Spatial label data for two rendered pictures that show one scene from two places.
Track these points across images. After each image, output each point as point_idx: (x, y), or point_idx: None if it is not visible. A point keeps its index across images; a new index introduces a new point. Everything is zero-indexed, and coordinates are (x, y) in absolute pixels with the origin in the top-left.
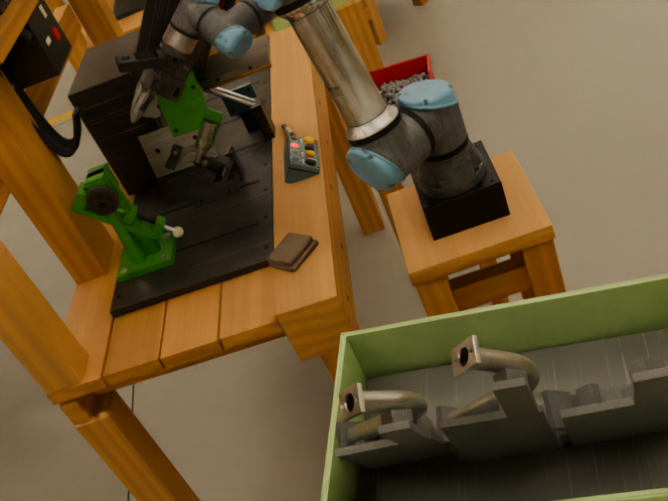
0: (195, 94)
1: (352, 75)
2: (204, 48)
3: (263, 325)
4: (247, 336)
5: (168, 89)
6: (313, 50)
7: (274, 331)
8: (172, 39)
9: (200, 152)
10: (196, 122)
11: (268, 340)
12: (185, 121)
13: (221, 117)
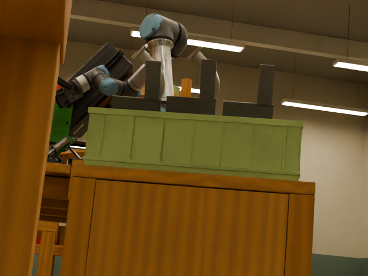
0: (65, 126)
1: (166, 75)
2: (82, 112)
3: (62, 164)
4: (50, 166)
5: (62, 99)
6: (155, 59)
7: (65, 171)
8: (80, 78)
9: (52, 149)
10: (58, 138)
11: (51, 195)
12: (53, 136)
13: (72, 143)
